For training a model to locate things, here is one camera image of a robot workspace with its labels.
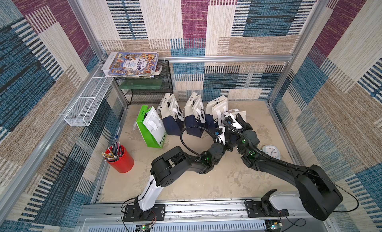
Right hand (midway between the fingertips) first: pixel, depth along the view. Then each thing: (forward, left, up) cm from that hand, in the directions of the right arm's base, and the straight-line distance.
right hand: (242, 115), depth 81 cm
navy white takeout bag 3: (+4, +14, +1) cm, 15 cm away
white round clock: (-9, -21, -22) cm, 32 cm away
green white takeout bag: (-5, +49, -2) cm, 49 cm away
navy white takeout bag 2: (+3, +25, -3) cm, 25 cm away
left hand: (-6, +4, -10) cm, 12 cm away
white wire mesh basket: (-6, +78, +10) cm, 79 cm away
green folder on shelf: (+28, +60, +1) cm, 66 cm away
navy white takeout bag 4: (+4, +3, -1) cm, 5 cm away
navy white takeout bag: (+3, +38, -3) cm, 38 cm away
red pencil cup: (-19, +63, -6) cm, 67 cm away
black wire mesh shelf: (+35, +65, -11) cm, 75 cm away
